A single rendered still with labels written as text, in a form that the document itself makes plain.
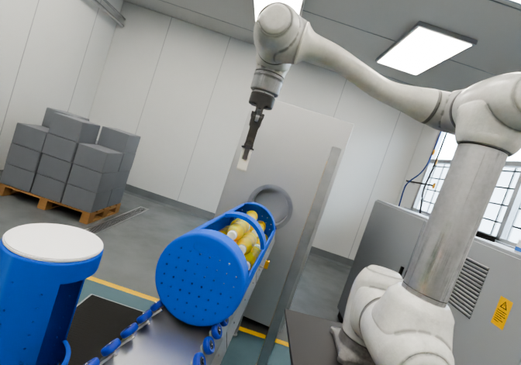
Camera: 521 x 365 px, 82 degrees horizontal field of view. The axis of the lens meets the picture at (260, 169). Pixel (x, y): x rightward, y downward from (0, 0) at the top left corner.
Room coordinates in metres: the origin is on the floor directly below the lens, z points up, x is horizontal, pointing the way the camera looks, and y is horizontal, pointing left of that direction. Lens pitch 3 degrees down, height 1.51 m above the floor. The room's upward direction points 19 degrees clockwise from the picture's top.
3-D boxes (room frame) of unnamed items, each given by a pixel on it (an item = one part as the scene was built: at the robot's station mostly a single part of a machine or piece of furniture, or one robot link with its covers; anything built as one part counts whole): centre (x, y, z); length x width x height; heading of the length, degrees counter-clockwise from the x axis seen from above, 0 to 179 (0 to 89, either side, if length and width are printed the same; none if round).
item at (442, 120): (0.87, -0.50, 1.80); 0.18 x 0.14 x 0.13; 88
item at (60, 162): (4.03, 2.42, 0.59); 1.20 x 0.80 x 1.19; 90
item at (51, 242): (0.96, 0.56, 1.03); 0.28 x 0.28 x 0.01
